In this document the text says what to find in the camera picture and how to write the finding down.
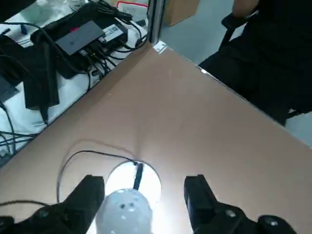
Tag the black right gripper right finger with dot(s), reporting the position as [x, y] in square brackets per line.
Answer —
[207, 217]

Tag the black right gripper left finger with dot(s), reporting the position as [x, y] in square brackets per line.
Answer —
[63, 217]

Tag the long black power brick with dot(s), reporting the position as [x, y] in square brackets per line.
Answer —
[41, 80]

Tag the person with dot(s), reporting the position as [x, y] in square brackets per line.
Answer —
[275, 56]

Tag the dark grey flat dock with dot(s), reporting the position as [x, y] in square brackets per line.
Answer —
[78, 37]

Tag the black brick with white label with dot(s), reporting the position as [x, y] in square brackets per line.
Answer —
[113, 33]

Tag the black chair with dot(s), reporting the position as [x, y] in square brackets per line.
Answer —
[230, 26]

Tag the cardboard box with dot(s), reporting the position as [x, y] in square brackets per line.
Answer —
[181, 11]

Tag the aluminium corner post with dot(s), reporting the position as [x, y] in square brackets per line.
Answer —
[156, 22]

